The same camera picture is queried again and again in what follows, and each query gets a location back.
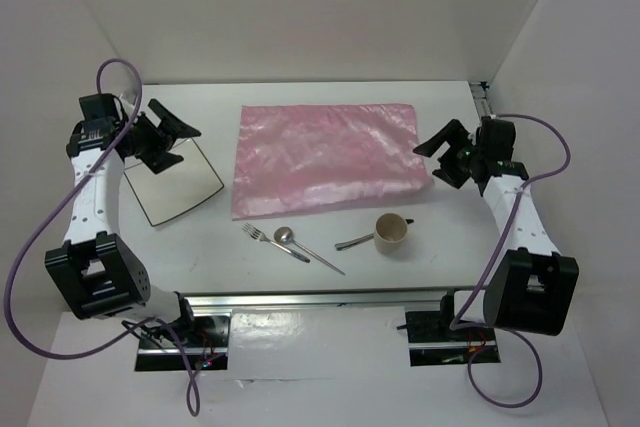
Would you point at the aluminium side rail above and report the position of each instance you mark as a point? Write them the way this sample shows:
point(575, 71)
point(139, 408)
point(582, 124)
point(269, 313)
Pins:
point(480, 95)

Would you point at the pink satin rose placemat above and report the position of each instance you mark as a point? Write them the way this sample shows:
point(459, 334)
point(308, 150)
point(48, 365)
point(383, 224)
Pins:
point(294, 159)

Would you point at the aluminium front rail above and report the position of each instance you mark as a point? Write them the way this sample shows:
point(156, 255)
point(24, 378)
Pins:
point(419, 296)

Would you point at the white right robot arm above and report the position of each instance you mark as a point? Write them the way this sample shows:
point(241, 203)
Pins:
point(527, 284)

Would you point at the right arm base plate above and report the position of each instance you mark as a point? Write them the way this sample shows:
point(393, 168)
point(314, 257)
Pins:
point(431, 343)

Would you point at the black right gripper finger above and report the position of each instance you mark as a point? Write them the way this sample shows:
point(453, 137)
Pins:
point(453, 134)
point(452, 175)

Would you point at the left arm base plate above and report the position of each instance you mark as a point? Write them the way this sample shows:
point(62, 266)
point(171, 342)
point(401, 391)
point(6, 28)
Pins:
point(206, 347)

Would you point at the square white plate black rim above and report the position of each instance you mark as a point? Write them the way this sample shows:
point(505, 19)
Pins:
point(168, 195)

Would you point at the silver spoon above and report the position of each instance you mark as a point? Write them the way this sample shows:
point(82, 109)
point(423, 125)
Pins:
point(285, 235)

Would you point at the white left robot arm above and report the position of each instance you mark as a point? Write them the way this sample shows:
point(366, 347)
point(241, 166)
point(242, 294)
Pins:
point(97, 274)

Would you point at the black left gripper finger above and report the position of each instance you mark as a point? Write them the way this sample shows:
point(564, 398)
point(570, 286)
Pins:
point(170, 124)
point(162, 161)

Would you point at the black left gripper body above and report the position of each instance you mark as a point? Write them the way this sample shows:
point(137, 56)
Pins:
point(144, 137)

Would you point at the beige ceramic cup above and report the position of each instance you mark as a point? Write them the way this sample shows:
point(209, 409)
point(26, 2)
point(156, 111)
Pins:
point(390, 231)

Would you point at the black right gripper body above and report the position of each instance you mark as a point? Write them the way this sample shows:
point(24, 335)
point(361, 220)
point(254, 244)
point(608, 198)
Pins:
point(463, 155)

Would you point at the silver table knife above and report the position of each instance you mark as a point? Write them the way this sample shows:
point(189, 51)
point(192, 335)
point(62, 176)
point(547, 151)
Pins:
point(341, 246)

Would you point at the silver fork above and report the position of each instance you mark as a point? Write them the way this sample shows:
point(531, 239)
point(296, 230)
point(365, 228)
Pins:
point(260, 236)

